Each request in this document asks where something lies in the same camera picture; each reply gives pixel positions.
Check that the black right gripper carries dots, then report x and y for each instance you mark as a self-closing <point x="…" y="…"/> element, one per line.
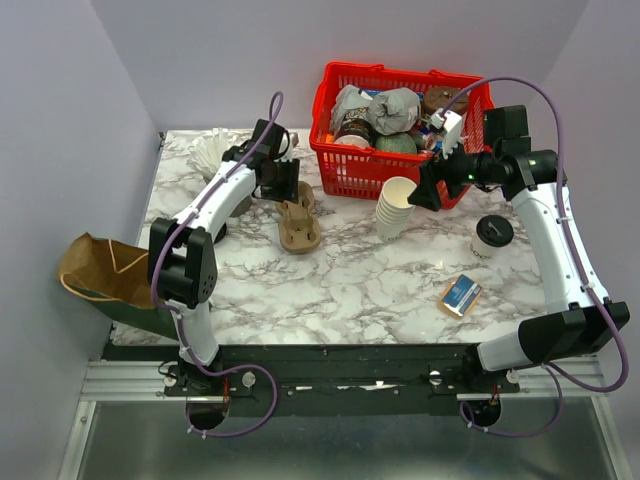
<point x="425" y="194"/>

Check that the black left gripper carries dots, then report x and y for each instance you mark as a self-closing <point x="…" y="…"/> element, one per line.
<point x="289" y="190"/>

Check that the brown cardboard cup carrier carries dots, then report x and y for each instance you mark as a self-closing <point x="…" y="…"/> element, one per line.
<point x="299" y="229"/>

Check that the black plastic cup lid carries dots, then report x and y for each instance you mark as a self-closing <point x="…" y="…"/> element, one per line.
<point x="495" y="231"/>

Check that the white paper cup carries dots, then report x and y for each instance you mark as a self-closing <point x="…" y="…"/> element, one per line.
<point x="481" y="249"/>

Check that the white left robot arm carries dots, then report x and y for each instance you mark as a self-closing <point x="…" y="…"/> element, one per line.
<point x="182" y="266"/>

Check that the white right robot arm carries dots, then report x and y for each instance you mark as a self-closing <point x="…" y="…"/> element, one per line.
<point x="580" y="316"/>

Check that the stack of paper cups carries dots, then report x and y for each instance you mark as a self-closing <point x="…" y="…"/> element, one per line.
<point x="393" y="209"/>

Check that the green netted melon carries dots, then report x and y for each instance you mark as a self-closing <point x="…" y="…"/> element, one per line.
<point x="400" y="143"/>

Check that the red plastic shopping basket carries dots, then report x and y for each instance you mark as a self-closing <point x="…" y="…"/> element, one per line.
<point x="352" y="171"/>

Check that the black lid on table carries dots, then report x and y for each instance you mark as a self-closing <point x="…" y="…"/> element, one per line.
<point x="221" y="234"/>

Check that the grey plastic mailer bag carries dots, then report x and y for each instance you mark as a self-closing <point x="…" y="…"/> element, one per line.
<point x="387" y="112"/>

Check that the brown lidded round box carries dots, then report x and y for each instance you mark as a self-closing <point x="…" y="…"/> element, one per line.
<point x="437" y="97"/>

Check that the black labelled tub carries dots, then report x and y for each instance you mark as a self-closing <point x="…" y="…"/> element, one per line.
<point x="355" y="130"/>

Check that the blue orange card box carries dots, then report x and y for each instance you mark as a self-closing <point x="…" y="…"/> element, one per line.
<point x="460" y="296"/>

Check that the brown green paper bag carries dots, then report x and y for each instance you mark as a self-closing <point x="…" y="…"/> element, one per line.
<point x="112" y="277"/>

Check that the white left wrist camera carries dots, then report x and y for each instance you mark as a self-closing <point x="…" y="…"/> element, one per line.
<point x="289" y="142"/>

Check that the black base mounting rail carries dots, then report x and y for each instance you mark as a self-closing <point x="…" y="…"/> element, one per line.
<point x="338" y="380"/>

